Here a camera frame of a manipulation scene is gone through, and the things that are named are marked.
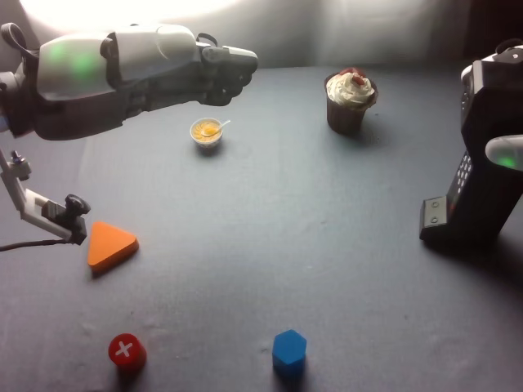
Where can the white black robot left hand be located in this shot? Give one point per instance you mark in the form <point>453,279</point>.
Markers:
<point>139,61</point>

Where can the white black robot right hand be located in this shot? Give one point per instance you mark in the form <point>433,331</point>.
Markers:
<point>506,153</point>

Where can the black walkie-talkie radio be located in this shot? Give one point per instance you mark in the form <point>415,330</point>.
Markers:
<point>486,204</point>

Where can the toy bowl yellow soup spoon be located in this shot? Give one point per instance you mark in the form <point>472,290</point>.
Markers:
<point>207,134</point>

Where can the white backdrop curtain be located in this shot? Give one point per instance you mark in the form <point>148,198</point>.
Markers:
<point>245,28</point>

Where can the toy cupcake white cream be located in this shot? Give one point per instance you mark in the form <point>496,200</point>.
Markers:
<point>349,106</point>

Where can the orange triangle block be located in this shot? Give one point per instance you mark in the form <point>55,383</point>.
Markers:
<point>108,247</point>

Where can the grey table cloth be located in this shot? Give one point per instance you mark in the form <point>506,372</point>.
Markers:
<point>261,228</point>

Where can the red cylinder block white cross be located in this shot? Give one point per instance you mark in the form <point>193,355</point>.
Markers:
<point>126,351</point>

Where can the blue hexagon block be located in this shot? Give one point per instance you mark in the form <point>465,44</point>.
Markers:
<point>289,351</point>

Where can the wrist camera on white bracket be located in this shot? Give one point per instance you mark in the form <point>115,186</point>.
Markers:
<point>45,214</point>

